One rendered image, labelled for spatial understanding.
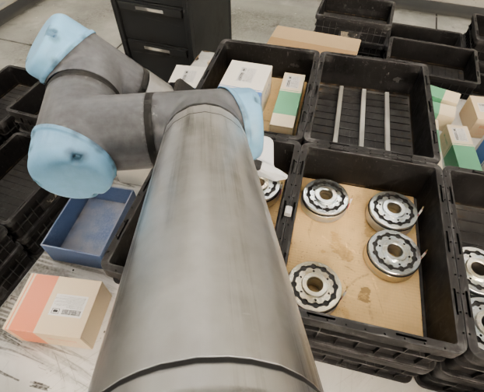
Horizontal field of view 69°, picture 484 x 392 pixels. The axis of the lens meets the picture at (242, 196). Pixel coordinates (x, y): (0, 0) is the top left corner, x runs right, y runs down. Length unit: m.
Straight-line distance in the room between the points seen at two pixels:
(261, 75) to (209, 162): 0.85
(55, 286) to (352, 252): 0.63
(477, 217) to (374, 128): 0.34
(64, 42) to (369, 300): 0.64
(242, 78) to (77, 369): 0.80
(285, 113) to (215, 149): 0.75
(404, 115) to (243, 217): 1.01
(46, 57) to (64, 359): 0.63
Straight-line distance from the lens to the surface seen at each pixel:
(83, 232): 1.01
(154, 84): 0.46
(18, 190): 1.69
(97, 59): 0.42
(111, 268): 0.66
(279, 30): 1.39
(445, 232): 0.75
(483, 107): 1.39
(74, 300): 0.84
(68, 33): 0.43
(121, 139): 0.34
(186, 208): 0.15
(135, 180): 1.05
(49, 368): 0.89
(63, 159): 0.34
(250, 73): 1.05
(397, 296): 0.77
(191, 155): 0.21
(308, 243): 0.77
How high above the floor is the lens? 1.48
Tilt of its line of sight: 52 degrees down
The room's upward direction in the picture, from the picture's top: straight up
